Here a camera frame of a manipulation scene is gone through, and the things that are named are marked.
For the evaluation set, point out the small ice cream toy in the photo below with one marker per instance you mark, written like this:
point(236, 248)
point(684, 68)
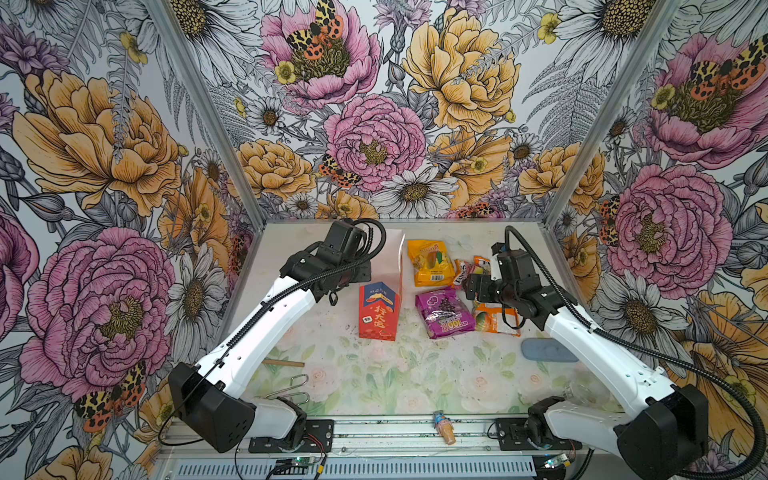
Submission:
point(444, 427)

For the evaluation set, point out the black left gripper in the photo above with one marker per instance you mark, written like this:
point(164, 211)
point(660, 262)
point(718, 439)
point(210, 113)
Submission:
point(363, 271)

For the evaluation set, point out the metal wire tongs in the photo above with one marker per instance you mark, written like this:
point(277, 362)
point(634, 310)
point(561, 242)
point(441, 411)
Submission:
point(294, 392)

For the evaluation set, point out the wooden toy mallet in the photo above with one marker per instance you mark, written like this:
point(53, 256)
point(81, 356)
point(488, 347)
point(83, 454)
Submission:
point(283, 363)

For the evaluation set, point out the purple snack bag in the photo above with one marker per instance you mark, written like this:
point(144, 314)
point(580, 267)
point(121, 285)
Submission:
point(444, 314)

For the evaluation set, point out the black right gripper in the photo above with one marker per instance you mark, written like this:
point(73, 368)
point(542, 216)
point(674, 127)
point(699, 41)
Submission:
point(484, 283)

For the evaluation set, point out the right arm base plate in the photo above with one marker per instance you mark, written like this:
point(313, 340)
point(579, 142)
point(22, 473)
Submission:
point(518, 433)

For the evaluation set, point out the clear plastic bowl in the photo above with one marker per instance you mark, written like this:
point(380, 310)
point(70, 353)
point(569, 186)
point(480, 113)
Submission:
point(585, 389)

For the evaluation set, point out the yellow snack bag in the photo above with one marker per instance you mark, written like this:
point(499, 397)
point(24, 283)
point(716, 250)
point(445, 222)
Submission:
point(431, 263)

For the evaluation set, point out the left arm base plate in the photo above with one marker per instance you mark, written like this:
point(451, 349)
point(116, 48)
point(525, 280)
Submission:
point(313, 436)

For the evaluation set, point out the green circuit board right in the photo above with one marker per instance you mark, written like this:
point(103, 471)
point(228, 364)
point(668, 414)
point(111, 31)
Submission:
point(556, 462)

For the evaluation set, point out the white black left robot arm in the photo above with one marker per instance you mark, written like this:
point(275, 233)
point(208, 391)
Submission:
point(208, 396)

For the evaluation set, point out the green circuit board left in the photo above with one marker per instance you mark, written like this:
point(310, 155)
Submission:
point(295, 466)

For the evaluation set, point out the orange snack bag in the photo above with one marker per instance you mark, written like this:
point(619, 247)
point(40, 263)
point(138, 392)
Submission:
point(491, 318)

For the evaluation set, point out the grey blue oval pad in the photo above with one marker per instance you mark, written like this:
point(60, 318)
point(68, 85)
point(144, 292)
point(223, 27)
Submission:
point(546, 350)

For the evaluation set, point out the colourful candy snack bag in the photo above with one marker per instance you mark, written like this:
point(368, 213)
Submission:
point(464, 269)

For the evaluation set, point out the green circuit board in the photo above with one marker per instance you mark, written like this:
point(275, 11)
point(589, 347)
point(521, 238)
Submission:
point(295, 466)
point(556, 462)

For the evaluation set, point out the red white paper bag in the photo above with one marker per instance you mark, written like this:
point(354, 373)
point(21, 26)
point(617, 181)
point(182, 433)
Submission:
point(380, 298)

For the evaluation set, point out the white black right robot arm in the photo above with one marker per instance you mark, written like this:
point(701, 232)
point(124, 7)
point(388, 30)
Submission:
point(662, 428)

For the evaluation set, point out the aluminium rail frame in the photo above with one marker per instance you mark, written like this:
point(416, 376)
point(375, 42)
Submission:
point(390, 447)

